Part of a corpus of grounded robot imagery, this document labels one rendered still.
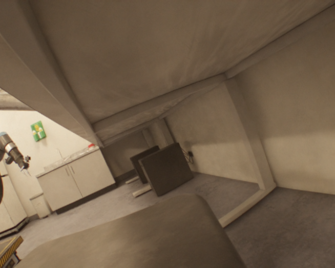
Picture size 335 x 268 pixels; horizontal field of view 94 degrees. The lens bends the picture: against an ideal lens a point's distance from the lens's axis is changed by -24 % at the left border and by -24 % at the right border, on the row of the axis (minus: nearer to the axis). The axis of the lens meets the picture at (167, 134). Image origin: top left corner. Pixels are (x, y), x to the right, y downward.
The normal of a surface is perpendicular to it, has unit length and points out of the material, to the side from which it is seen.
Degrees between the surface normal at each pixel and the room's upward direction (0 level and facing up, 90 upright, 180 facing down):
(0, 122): 90
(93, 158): 90
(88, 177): 90
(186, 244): 0
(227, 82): 90
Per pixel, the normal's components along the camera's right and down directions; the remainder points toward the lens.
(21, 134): 0.29, -0.09
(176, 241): -0.41, -0.91
